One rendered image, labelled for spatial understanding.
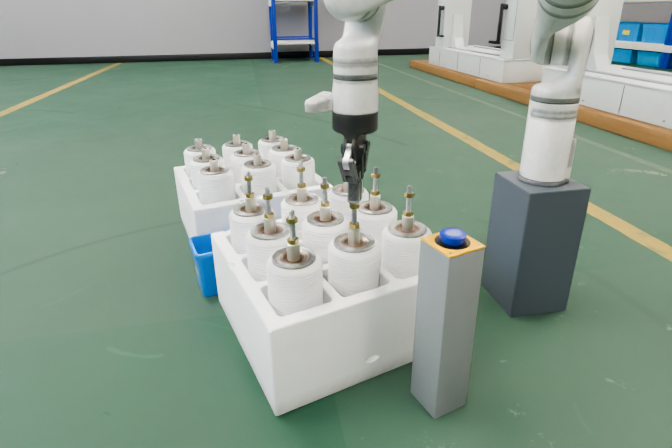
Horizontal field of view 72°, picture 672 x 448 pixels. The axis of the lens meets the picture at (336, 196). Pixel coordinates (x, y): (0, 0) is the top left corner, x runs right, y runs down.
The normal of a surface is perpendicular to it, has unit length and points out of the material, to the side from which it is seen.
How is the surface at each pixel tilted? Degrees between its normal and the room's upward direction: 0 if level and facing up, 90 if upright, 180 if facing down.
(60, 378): 0
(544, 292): 90
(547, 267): 90
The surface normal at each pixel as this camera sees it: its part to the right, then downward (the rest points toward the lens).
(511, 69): 0.19, 0.36
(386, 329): 0.46, 0.33
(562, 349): -0.01, -0.93
